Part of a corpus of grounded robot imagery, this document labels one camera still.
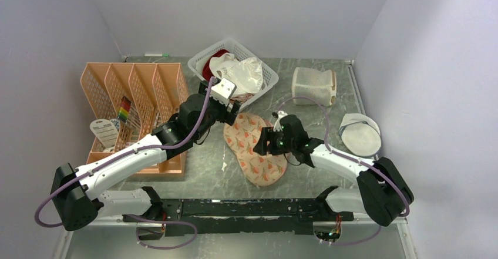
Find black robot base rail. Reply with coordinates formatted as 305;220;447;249
136;194;354;240

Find floral mesh laundry bag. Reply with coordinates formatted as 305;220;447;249
223;113;288;187

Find rainbow colour swatch card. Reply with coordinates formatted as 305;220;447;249
117;96;132;123

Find white green marker pen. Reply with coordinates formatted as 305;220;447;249
144;53;170;58

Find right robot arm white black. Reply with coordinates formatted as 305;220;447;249
253;112;415;227

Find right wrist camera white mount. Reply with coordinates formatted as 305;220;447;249
272;110;288;132

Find pink beige bra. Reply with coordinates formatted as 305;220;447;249
230;93;254;105

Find red velvet garment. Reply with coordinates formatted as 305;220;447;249
202;49;230;81

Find white plastic laundry basket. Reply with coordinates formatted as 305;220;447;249
187;38;279;110

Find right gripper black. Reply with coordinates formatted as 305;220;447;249
253;126;295;156

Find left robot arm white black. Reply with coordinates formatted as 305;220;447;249
51;94;241;231

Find left wrist camera silver box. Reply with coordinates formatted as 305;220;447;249
210;78;237;106

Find white paper tag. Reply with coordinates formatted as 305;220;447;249
89;119;119;149

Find orange plastic file organizer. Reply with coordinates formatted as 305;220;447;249
80;63;189;163

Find white satin garment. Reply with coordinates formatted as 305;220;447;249
208;53;264;96

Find cylindrical white mesh laundry bag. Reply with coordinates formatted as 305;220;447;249
291;67;337;107

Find base purple cable loop left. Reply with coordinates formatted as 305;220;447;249
128;220;200;250

